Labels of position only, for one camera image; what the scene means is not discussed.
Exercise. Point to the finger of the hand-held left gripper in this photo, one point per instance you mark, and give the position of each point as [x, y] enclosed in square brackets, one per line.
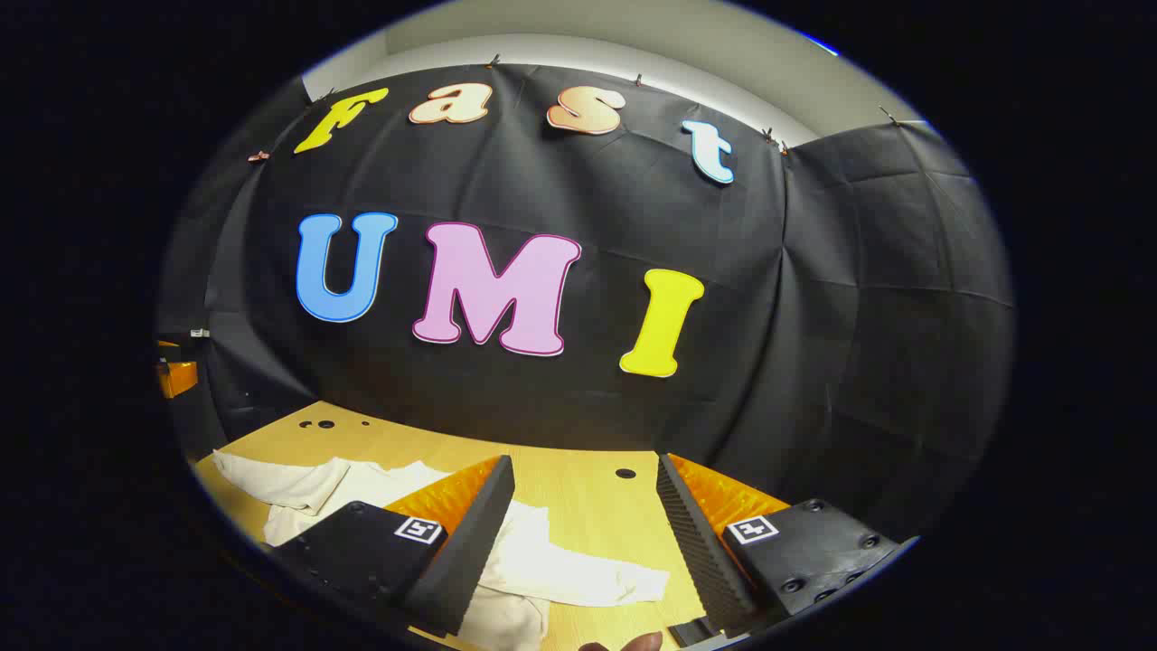
[176, 378]

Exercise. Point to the cream sweatshirt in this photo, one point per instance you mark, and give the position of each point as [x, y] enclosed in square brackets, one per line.
[560, 565]

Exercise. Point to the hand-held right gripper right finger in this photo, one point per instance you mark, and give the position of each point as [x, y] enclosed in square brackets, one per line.
[696, 542]

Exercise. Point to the black backdrop cloth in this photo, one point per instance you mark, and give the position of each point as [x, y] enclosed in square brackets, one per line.
[813, 316]

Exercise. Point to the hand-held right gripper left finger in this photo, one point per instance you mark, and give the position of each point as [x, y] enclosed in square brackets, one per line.
[470, 542]

